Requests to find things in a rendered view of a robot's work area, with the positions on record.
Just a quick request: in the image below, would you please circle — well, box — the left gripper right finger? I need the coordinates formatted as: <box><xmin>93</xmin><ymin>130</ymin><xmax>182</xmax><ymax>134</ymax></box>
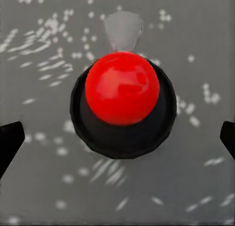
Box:
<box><xmin>220</xmin><ymin>121</ymin><xmax>235</xmax><ymax>160</ymax></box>

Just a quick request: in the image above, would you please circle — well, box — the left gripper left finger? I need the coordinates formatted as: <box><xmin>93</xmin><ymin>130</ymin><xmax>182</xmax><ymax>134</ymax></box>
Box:
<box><xmin>0</xmin><ymin>121</ymin><xmax>25</xmax><ymax>181</ymax></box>

